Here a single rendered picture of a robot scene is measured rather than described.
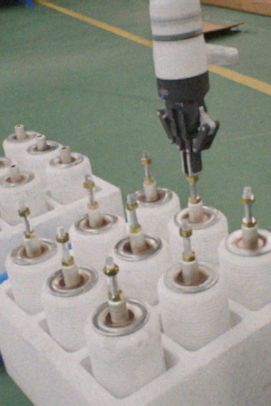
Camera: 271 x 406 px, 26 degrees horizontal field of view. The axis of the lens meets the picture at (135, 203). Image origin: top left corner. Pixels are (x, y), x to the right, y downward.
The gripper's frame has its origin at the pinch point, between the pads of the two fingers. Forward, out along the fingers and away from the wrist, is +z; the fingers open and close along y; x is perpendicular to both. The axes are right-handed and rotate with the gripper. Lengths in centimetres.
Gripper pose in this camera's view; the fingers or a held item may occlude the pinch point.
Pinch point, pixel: (191, 161)
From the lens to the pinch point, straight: 90.1
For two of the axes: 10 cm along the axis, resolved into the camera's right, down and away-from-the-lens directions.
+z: 1.4, 8.8, 4.5
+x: 8.4, -3.5, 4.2
